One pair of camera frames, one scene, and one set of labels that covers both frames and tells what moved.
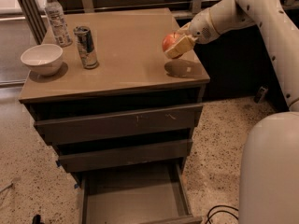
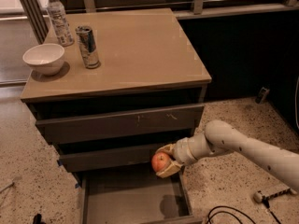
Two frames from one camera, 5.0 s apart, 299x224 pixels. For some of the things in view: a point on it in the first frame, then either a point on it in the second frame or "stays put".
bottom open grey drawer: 152,194 stays put
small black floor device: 261,93 stays put
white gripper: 201,27 to 181,153
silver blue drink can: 86,46 stays put
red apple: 170,39 to 160,161
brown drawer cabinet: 121,111 stays put
